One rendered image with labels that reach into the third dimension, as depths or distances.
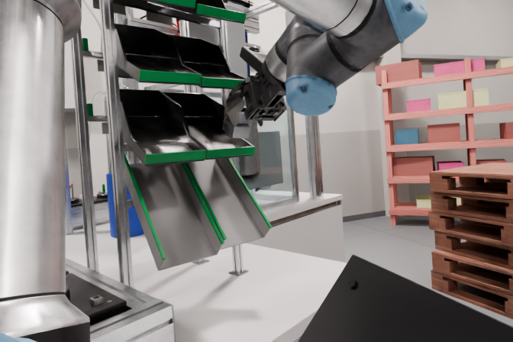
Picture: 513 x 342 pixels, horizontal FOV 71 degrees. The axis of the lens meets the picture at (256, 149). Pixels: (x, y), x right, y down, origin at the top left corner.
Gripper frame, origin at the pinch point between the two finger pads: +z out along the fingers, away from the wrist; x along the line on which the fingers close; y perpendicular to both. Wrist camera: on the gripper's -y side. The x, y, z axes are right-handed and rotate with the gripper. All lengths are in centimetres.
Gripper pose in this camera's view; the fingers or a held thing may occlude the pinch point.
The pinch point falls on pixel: (237, 113)
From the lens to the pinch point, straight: 86.1
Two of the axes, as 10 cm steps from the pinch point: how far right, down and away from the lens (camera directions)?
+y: 2.3, 9.0, -3.8
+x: 8.7, -0.1, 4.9
